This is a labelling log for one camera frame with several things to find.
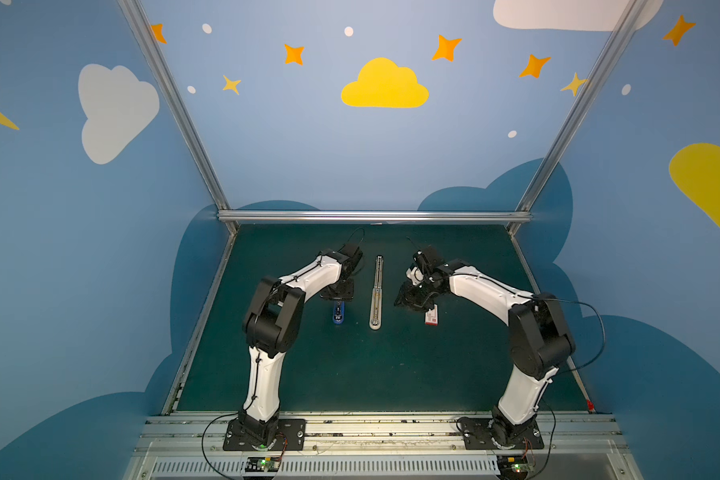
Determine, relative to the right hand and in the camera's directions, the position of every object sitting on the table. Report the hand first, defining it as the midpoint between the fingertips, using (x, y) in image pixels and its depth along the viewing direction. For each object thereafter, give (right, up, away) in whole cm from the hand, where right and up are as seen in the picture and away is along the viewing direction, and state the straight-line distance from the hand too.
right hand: (402, 302), depth 91 cm
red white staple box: (+10, -5, +5) cm, 12 cm away
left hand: (-19, +1, +7) cm, 20 cm away
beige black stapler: (-8, -6, +3) cm, 11 cm away
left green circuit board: (-37, -36, -20) cm, 55 cm away
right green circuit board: (+24, -37, -20) cm, 48 cm away
